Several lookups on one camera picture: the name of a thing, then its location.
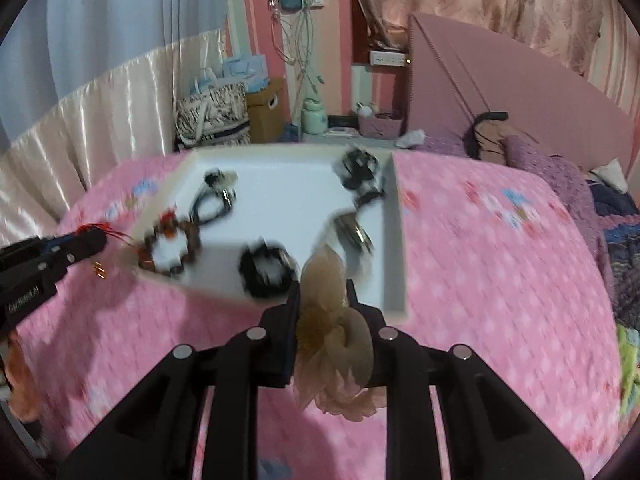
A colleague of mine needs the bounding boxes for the pale blue sheer curtain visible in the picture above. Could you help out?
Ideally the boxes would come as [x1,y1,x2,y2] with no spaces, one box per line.
[0,0,231,151]

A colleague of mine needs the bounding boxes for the cream satin curtain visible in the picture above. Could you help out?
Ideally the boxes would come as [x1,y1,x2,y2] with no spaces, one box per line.
[0,30,231,246]

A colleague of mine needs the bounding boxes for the pink floral blanket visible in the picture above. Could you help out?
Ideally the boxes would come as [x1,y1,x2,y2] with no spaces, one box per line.
[10,150,621,480]

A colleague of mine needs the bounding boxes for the small blue gift bag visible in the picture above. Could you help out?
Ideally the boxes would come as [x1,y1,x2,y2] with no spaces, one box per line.
[192,67,221,96]

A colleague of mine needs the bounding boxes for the green cloth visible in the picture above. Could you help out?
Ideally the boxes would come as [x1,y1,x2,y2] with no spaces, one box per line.
[615,325,640,411]

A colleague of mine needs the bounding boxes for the black cord bracelet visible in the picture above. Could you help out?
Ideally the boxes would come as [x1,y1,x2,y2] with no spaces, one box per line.
[189,187,236,226]

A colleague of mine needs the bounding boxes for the brown cardboard box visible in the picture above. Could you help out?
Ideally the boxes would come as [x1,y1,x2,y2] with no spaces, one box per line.
[245,77,287,143]

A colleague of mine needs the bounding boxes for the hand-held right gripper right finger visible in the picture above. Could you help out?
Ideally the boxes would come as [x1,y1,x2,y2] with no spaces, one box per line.
[345,280,585,480]

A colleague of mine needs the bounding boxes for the beige organza flower hair clip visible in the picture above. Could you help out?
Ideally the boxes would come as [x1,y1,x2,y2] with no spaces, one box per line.
[292,245,388,423]

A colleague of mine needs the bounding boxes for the small black beige hair clip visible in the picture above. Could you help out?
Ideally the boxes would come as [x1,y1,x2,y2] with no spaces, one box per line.
[204,170,240,192]

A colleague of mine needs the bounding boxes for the multicolour knit blanket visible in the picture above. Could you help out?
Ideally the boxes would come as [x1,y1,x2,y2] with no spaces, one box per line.
[590,180,640,321]

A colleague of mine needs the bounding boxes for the white hanging cables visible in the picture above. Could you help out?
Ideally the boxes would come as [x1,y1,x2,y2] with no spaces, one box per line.
[272,10,321,106]

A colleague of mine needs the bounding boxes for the white pillow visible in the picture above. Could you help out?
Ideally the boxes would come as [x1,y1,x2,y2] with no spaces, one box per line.
[592,157,628,193]

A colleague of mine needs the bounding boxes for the black hair ties bundle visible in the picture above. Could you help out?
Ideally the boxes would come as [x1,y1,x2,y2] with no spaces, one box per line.
[334,146,386,192]

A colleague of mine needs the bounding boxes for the white crumpled cloth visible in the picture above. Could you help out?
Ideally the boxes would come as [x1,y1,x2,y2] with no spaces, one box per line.
[395,130,426,150]

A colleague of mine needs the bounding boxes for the brown bag black strap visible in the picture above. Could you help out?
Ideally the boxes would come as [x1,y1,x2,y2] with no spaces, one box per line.
[465,111,521,163]

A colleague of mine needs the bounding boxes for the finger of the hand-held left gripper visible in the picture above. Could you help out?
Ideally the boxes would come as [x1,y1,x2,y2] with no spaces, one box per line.
[37,230,108,281]

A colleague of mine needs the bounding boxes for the dark brown hair accessory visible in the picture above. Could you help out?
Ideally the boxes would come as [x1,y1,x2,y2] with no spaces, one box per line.
[352,187,388,208]

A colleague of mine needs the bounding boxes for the large purple dotted pillow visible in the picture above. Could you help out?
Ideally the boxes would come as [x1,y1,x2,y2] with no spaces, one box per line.
[502,135,601,221]

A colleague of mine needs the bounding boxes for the silver bangle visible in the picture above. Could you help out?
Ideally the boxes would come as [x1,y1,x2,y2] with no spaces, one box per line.
[330,210,376,258]

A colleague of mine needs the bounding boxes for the large blue gift bag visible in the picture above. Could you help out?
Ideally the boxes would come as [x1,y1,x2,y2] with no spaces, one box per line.
[220,55,268,83]

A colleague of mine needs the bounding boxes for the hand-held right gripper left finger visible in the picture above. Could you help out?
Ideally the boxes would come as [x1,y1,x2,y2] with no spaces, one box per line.
[57,285,303,480]

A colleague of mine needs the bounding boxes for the black white printed tote bag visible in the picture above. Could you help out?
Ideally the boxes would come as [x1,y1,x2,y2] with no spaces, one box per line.
[174,82,251,151]

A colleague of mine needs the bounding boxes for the small purple dotted pillow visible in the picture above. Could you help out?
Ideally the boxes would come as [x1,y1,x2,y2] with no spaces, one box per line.
[420,127,471,158]

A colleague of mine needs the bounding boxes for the pink plastic basket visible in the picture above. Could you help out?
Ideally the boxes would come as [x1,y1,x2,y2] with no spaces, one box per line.
[359,112,403,138]

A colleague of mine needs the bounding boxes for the brown bead bracelet red cord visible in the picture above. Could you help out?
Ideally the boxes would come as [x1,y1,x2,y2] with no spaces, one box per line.
[75,205,203,281]

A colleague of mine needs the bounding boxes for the green bottle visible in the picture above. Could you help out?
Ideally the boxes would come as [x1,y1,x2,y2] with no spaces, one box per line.
[302,97,328,136]

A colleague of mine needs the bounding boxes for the pink floral curtain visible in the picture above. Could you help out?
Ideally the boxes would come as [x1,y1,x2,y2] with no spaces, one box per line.
[345,0,616,76]

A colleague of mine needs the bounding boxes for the white square tray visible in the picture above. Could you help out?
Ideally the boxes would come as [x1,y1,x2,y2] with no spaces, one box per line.
[117,142,411,323]

